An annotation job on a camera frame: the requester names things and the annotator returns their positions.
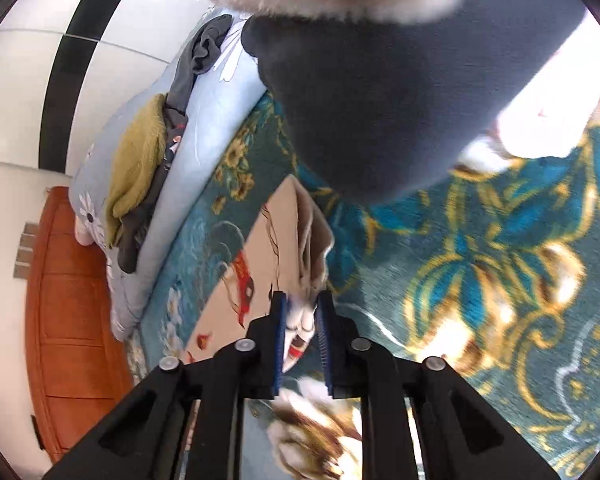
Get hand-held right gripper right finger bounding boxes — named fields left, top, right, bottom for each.
left=315, top=290, right=561, bottom=480

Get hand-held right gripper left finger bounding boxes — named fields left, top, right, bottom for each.
left=45, top=290, right=288, bottom=480

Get cream car-print pants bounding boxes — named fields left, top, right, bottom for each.
left=185, top=175, right=336, bottom=376

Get dark navy garment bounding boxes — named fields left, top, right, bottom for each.
left=241, top=0, right=598, bottom=206

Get blue floral blanket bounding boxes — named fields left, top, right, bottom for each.
left=125, top=75, right=600, bottom=480

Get wooden headboard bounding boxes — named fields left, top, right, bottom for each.
left=25, top=186, right=133, bottom=463

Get grey-blue daisy duvet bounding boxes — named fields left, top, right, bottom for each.
left=70, top=7, right=268, bottom=341

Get olive knitted sweater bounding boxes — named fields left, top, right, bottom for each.
left=104, top=92, right=168, bottom=248

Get dark grey garment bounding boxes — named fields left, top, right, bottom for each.
left=115, top=15, right=233, bottom=273

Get white wardrobe with black stripe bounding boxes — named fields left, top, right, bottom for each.
left=0, top=0, right=216, bottom=176

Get grey wall switch panel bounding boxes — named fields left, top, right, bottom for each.
left=14, top=222, right=38, bottom=278

